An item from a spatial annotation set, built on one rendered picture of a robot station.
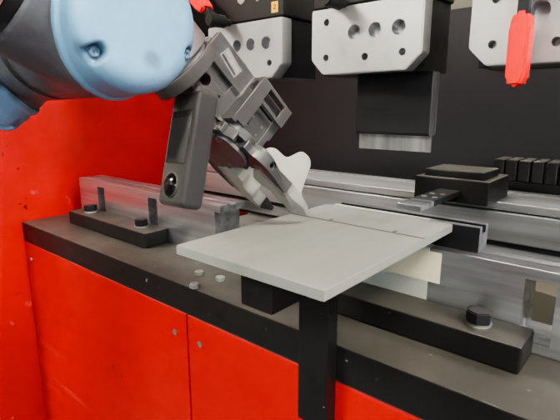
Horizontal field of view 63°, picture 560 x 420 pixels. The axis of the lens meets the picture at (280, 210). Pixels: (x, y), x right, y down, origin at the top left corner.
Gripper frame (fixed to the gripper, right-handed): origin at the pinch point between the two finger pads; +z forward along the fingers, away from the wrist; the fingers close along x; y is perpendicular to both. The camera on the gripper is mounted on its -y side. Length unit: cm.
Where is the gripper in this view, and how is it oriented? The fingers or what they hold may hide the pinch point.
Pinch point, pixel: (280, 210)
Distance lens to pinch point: 55.0
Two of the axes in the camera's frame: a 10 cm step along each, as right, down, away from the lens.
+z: 5.5, 6.2, 5.6
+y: 5.2, -7.8, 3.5
